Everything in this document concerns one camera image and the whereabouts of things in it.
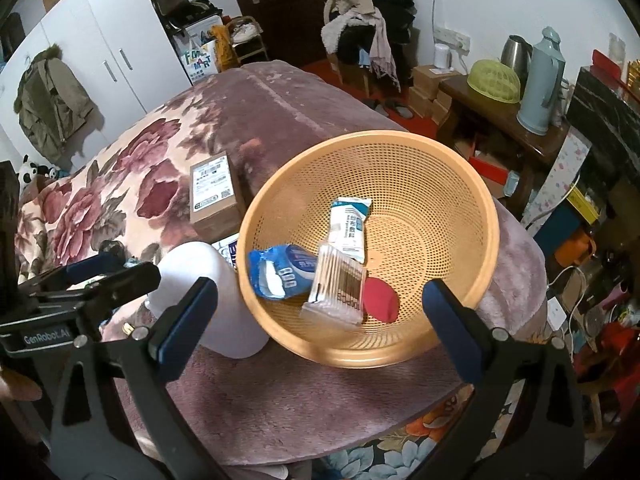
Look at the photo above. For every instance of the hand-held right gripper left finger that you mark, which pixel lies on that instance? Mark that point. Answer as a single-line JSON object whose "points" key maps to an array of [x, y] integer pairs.
{"points": [[182, 330]]}

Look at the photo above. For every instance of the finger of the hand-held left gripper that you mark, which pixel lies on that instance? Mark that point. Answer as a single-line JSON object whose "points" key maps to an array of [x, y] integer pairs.
{"points": [[130, 280], [92, 265]]}

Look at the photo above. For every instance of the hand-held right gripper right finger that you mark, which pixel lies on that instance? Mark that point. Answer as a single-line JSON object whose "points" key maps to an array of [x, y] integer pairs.
{"points": [[452, 335]]}

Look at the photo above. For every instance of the red makeup sponge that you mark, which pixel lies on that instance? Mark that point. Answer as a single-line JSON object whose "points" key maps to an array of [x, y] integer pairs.
{"points": [[381, 302]]}

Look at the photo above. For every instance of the blue wet wipes packet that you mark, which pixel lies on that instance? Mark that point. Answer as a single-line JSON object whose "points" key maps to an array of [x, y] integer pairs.
{"points": [[280, 272]]}

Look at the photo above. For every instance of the cotton swab packet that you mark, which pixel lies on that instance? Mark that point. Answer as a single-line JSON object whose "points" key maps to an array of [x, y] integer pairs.
{"points": [[337, 285]]}

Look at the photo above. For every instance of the orange plastic basket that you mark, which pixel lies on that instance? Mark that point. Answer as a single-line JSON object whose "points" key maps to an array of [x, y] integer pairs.
{"points": [[425, 210]]}

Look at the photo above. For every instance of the white blue medical packet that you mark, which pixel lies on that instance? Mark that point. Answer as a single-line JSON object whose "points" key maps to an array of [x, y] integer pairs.
{"points": [[350, 230]]}

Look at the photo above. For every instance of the person's left hand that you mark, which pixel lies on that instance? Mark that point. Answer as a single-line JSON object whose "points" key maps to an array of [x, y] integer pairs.
{"points": [[17, 385]]}

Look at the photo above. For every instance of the white plastic jug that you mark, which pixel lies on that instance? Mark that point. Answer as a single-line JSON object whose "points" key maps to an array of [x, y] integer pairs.
{"points": [[225, 310]]}

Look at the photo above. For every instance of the white power adapter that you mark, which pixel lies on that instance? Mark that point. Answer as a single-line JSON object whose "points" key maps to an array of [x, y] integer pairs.
{"points": [[556, 315]]}

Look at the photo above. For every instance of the panda plush toy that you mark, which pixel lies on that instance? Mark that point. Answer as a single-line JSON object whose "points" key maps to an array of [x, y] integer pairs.
{"points": [[32, 170]]}

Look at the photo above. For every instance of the floral bed sheet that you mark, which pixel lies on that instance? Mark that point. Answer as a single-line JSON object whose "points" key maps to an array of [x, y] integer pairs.
{"points": [[400, 440]]}

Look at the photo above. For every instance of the brown cardboard box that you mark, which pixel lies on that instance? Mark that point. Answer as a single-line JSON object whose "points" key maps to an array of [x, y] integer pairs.
{"points": [[215, 195]]}

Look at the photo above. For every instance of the orange bag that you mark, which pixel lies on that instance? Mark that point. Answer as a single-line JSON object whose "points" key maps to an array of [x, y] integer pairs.
{"points": [[577, 252]]}

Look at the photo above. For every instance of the olive green jacket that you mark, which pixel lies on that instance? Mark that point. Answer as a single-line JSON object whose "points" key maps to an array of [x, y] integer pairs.
{"points": [[50, 100]]}

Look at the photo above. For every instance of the yellow box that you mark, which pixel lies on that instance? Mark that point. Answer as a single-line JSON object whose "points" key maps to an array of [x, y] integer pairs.
{"points": [[582, 202]]}

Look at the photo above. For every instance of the floral patterned panel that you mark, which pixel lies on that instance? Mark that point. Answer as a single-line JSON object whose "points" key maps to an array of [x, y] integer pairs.
{"points": [[560, 175]]}

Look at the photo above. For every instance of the wooden side table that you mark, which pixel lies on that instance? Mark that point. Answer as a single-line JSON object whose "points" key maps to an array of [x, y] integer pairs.
{"points": [[490, 120]]}

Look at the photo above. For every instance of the printed shopping bag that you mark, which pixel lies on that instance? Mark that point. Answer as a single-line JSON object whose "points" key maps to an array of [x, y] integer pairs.
{"points": [[197, 62]]}

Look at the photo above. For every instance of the dark slippers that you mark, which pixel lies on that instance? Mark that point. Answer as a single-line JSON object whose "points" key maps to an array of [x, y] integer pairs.
{"points": [[395, 109]]}

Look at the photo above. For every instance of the stack of small cardboard boxes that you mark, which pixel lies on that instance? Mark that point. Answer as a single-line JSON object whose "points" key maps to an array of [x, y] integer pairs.
{"points": [[425, 92]]}

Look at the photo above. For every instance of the white wardrobe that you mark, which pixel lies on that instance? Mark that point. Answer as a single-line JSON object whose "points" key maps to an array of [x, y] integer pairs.
{"points": [[100, 20]]}

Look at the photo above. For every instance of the yellow cloth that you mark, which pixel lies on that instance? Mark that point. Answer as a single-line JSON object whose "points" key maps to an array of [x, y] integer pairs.
{"points": [[225, 50]]}

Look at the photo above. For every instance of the green plastic colander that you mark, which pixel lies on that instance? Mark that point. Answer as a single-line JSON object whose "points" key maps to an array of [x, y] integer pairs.
{"points": [[495, 80]]}

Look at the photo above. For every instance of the small shoe rack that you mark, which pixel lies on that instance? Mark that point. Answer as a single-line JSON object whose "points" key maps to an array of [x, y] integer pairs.
{"points": [[250, 47]]}

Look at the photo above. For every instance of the black marble shelf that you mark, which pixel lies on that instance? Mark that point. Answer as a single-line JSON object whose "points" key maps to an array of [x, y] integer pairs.
{"points": [[605, 120]]}

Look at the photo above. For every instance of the grey blue thermos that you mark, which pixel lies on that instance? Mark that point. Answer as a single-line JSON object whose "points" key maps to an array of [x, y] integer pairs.
{"points": [[542, 85]]}

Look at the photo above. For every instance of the small white cup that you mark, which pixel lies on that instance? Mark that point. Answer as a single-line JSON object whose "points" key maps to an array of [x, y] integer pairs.
{"points": [[443, 57]]}

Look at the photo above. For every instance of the steel kettle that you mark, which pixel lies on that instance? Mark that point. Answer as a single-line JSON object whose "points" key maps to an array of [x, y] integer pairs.
{"points": [[515, 57]]}

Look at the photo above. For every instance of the dark wooden door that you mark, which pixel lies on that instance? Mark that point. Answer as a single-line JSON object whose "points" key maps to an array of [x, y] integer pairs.
{"points": [[280, 5]]}

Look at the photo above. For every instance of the red box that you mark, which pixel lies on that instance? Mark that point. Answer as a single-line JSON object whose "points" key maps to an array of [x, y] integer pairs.
{"points": [[607, 62]]}

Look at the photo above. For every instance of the gold ornament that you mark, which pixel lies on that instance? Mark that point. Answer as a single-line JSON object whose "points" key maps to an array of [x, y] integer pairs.
{"points": [[634, 75]]}

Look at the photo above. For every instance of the pile of clothes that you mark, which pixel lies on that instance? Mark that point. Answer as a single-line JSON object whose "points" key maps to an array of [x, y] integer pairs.
{"points": [[370, 20]]}

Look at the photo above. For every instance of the wall power strip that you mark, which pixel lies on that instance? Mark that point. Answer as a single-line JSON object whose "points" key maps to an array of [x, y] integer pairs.
{"points": [[457, 40]]}

